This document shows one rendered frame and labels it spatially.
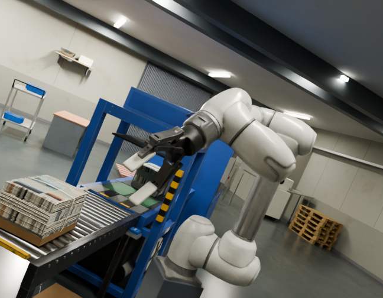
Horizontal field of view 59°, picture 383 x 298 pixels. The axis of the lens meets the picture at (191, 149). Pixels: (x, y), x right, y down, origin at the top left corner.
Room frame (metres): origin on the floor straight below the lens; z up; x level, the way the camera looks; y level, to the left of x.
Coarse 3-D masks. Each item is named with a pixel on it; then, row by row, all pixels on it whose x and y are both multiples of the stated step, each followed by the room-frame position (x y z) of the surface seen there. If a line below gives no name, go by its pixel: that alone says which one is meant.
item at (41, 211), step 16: (16, 192) 1.62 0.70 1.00; (32, 192) 1.61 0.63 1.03; (48, 192) 1.71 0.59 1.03; (0, 208) 1.62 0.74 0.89; (16, 208) 1.61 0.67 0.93; (32, 208) 1.60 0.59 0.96; (48, 208) 1.60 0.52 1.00; (64, 208) 1.72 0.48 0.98; (16, 224) 1.61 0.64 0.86; (32, 224) 1.59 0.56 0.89; (48, 224) 1.60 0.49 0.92
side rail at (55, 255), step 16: (112, 224) 2.29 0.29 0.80; (128, 224) 2.51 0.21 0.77; (80, 240) 1.86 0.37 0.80; (96, 240) 2.00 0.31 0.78; (112, 240) 2.30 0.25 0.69; (48, 256) 1.56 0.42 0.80; (64, 256) 1.65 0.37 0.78; (80, 256) 1.86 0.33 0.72; (32, 272) 1.44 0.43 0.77; (48, 272) 1.55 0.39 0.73; (32, 288) 1.46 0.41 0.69
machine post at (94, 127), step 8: (104, 104) 2.89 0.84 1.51; (96, 112) 2.90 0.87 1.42; (104, 112) 2.92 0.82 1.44; (96, 120) 2.89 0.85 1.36; (88, 128) 2.90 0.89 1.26; (96, 128) 2.90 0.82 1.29; (88, 136) 2.90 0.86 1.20; (96, 136) 2.95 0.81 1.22; (80, 144) 2.90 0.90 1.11; (88, 144) 2.89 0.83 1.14; (80, 152) 2.90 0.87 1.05; (88, 152) 2.92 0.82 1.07; (80, 160) 2.89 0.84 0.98; (72, 168) 2.90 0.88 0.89; (80, 168) 2.90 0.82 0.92; (72, 176) 2.90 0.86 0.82; (80, 176) 2.96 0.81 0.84; (72, 184) 2.89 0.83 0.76
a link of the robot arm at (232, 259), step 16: (272, 128) 1.38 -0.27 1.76; (288, 128) 1.36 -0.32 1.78; (304, 128) 1.36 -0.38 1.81; (288, 144) 1.36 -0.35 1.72; (304, 144) 1.35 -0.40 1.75; (256, 176) 1.44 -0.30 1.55; (256, 192) 1.40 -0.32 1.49; (272, 192) 1.40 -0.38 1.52; (256, 208) 1.39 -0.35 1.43; (240, 224) 1.42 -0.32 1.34; (256, 224) 1.40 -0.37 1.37; (224, 240) 1.42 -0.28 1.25; (240, 240) 1.39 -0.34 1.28; (208, 256) 1.41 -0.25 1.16; (224, 256) 1.39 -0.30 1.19; (240, 256) 1.38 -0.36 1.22; (224, 272) 1.39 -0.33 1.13; (240, 272) 1.37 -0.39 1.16; (256, 272) 1.38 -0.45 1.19
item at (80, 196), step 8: (40, 176) 1.90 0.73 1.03; (48, 176) 1.97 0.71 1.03; (56, 184) 1.87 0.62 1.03; (64, 184) 1.93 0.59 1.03; (72, 192) 1.86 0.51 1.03; (80, 192) 1.91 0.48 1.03; (80, 200) 1.90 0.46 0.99; (72, 208) 1.81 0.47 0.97; (80, 208) 1.93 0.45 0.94; (72, 216) 1.85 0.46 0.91
